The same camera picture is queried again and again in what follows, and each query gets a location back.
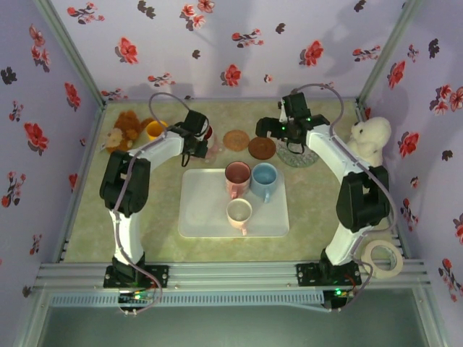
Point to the white cup red inside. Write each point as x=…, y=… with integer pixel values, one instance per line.
x=208, y=133

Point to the pink flower shaped coaster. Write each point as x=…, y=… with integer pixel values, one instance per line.
x=216, y=146

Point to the dark brown round coaster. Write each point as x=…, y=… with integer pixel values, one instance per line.
x=262, y=148

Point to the green floral round coaster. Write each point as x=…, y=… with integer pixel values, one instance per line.
x=307, y=159

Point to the yellow cup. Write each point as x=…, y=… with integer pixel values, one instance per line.
x=156, y=129

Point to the orange brown round coaster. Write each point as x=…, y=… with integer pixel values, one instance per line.
x=236, y=140

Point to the dark pink cup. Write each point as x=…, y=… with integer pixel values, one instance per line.
x=237, y=173

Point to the light blue cup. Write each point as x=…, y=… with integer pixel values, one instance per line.
x=264, y=176

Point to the pale pink cup cream inside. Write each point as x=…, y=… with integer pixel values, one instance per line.
x=238, y=210

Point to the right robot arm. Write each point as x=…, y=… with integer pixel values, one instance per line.
x=332, y=148

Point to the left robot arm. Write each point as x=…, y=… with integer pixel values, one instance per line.
x=159, y=144

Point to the white plastic tray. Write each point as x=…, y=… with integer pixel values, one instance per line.
x=202, y=202

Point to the brown monkey plush toy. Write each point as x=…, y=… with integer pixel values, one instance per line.
x=123, y=126

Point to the white bear plush toy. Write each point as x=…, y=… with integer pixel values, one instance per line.
x=372, y=137

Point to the masking tape roll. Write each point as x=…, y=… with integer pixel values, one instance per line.
x=397, y=267

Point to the aluminium frame post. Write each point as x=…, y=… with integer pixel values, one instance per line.
x=390, y=50
x=72, y=54

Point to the aluminium mounting rail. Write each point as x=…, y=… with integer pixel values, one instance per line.
x=231, y=274

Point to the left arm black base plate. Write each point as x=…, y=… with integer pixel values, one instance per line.
x=159, y=276

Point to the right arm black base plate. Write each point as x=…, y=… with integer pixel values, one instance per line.
x=307, y=274

